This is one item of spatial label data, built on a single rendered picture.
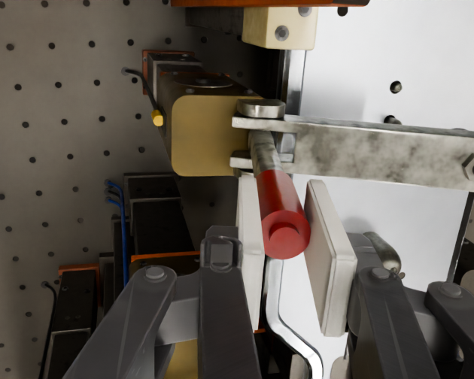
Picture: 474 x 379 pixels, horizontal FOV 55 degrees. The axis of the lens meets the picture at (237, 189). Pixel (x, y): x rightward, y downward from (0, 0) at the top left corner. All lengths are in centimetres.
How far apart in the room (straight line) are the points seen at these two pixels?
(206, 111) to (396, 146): 13
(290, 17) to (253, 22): 3
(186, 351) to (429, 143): 23
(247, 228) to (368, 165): 17
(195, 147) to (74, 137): 38
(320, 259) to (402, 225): 33
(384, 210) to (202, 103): 23
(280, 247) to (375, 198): 28
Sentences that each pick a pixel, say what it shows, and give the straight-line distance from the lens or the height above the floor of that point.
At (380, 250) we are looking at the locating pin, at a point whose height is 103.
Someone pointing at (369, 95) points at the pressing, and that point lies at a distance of 42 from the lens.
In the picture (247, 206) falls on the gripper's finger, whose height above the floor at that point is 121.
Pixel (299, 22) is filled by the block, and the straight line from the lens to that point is 31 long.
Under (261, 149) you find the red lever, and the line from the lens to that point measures 27.
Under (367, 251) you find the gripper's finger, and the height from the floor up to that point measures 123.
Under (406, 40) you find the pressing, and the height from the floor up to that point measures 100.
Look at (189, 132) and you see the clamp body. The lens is 32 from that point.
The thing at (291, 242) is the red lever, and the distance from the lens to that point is 18.
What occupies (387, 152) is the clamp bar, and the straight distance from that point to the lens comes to 31.
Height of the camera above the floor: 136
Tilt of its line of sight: 64 degrees down
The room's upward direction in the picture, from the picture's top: 146 degrees clockwise
